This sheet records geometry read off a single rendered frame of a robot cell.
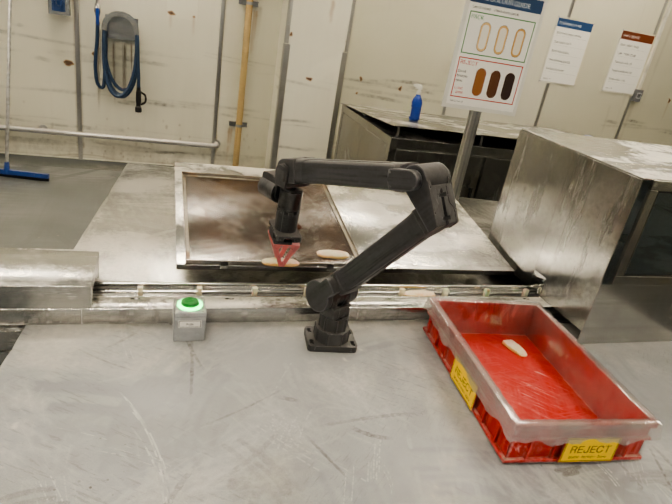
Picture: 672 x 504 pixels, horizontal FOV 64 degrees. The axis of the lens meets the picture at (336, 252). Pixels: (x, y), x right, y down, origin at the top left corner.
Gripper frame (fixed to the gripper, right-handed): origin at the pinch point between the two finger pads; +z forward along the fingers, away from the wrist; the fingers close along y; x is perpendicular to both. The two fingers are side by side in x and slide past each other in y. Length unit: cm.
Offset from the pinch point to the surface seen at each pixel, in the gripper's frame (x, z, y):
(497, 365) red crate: 50, 10, 33
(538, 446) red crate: 39, 5, 62
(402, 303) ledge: 33.3, 7.3, 9.2
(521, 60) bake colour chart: 105, -54, -73
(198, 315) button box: -21.4, 5.3, 17.6
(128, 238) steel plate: -38, 15, -38
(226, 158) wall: 37, 91, -365
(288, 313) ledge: 1.4, 9.5, 10.7
